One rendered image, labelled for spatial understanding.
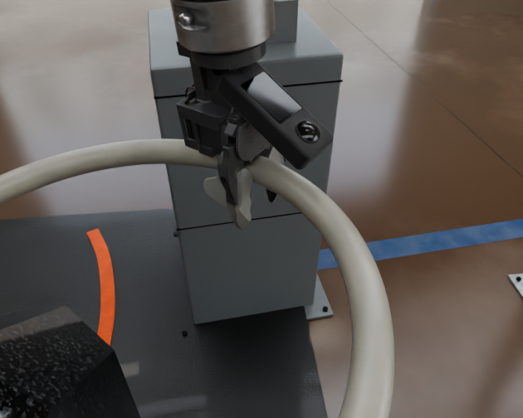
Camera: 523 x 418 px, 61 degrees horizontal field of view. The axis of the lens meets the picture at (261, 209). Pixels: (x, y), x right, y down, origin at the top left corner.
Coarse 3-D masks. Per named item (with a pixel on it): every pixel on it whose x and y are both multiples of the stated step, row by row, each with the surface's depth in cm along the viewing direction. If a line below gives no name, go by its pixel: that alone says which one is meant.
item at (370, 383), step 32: (64, 160) 51; (96, 160) 52; (128, 160) 52; (160, 160) 52; (192, 160) 51; (256, 160) 48; (0, 192) 49; (288, 192) 45; (320, 192) 43; (320, 224) 41; (352, 224) 40; (352, 256) 37; (352, 288) 35; (384, 288) 35; (352, 320) 34; (384, 320) 32; (352, 352) 32; (384, 352) 30; (352, 384) 29; (384, 384) 29; (352, 416) 27; (384, 416) 28
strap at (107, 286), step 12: (96, 240) 168; (96, 252) 163; (108, 252) 163; (108, 264) 158; (108, 276) 154; (108, 288) 150; (108, 300) 146; (108, 312) 143; (108, 324) 139; (108, 336) 136
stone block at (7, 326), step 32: (0, 320) 65; (32, 320) 63; (64, 320) 71; (0, 352) 51; (32, 352) 55; (64, 352) 61; (96, 352) 69; (0, 384) 46; (32, 384) 50; (64, 384) 54; (96, 384) 64; (0, 416) 44; (32, 416) 46; (64, 416) 52; (96, 416) 63; (128, 416) 81
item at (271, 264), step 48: (288, 48) 94; (336, 48) 94; (336, 96) 98; (192, 192) 106; (192, 240) 116; (240, 240) 120; (288, 240) 124; (192, 288) 128; (240, 288) 133; (288, 288) 138
